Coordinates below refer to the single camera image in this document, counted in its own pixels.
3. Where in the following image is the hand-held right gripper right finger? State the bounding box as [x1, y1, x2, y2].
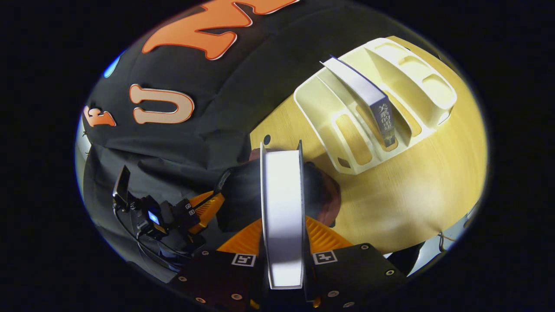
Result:
[304, 215, 408, 311]

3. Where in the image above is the maroon schoolbag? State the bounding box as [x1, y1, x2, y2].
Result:
[216, 147, 343, 233]

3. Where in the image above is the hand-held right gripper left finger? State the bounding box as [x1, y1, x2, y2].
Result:
[169, 217, 266, 312]

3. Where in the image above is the blue cover book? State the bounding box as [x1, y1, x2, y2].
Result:
[320, 55, 398, 148]

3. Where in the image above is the white bookshelf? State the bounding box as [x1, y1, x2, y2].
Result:
[294, 37, 458, 176]

